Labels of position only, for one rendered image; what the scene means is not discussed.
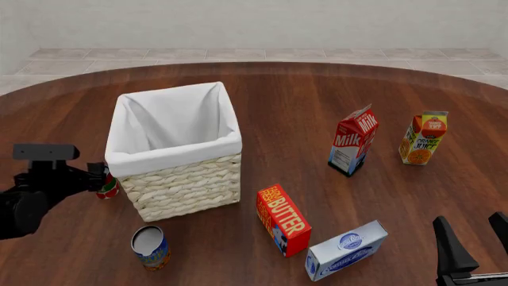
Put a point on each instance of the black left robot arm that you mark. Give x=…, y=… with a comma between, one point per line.
x=28, y=205

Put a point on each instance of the orange juice carton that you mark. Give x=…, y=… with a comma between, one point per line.
x=424, y=140

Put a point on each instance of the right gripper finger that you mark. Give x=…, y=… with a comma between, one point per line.
x=501, y=223
x=452, y=253

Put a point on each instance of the red-white milk carton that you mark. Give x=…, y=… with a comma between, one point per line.
x=351, y=143

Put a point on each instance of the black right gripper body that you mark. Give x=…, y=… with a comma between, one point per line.
x=472, y=280

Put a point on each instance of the blue alphabet soup can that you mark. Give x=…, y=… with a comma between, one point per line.
x=152, y=250

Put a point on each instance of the white-lined wicker basket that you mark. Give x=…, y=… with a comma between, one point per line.
x=178, y=178

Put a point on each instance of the red butter box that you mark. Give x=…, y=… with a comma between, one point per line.
x=285, y=220

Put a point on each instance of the red tomato sauce can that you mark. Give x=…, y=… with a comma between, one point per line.
x=109, y=190

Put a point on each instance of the white-blue cream cheese box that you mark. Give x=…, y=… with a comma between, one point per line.
x=345, y=253

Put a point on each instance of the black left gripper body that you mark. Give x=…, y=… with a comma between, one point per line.
x=96, y=178

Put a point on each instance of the flat plate on black stalk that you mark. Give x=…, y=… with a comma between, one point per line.
x=43, y=151

